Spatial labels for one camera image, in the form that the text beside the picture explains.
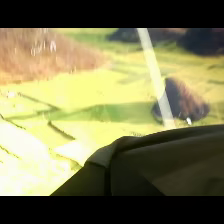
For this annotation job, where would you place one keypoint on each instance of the black garment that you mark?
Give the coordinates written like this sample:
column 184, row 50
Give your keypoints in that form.
column 160, row 163

